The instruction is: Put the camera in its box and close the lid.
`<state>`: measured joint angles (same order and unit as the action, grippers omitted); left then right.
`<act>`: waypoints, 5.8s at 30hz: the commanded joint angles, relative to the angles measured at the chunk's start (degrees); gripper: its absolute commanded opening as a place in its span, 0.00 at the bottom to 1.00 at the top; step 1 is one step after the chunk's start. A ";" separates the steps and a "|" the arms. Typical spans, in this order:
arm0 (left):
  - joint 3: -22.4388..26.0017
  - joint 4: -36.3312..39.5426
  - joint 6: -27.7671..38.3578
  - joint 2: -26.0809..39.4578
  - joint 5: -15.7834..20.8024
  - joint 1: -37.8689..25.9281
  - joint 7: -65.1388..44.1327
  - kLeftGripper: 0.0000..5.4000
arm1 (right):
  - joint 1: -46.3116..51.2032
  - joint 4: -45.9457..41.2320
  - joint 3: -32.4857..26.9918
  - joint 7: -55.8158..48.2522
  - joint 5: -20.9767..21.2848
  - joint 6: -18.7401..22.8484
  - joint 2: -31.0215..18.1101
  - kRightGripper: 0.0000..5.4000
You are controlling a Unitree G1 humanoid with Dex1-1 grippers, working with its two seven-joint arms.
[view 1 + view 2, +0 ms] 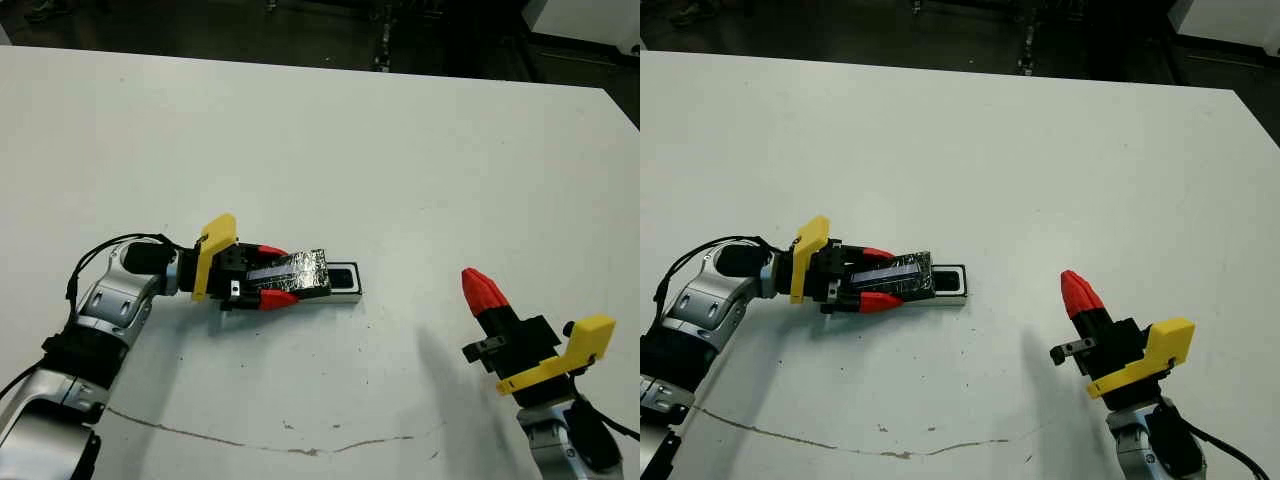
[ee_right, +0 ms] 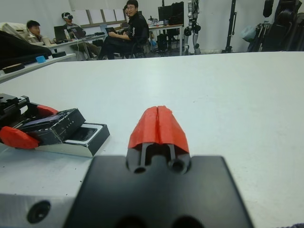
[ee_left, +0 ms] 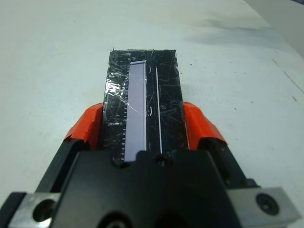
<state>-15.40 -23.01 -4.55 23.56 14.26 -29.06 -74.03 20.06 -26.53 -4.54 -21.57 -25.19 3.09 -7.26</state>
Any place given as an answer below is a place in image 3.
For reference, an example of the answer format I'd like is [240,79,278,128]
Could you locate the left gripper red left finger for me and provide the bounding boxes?
[35,102,105,193]

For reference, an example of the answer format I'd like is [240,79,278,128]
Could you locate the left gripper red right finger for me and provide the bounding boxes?
[184,101,258,190]

